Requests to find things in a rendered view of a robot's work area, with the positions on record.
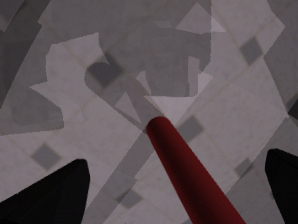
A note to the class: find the dark red peg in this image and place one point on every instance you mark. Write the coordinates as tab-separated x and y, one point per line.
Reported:
202	198

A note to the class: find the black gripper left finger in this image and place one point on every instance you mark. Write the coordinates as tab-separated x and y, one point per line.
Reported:
59	198

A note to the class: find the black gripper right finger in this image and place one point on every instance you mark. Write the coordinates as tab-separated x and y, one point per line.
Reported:
282	172

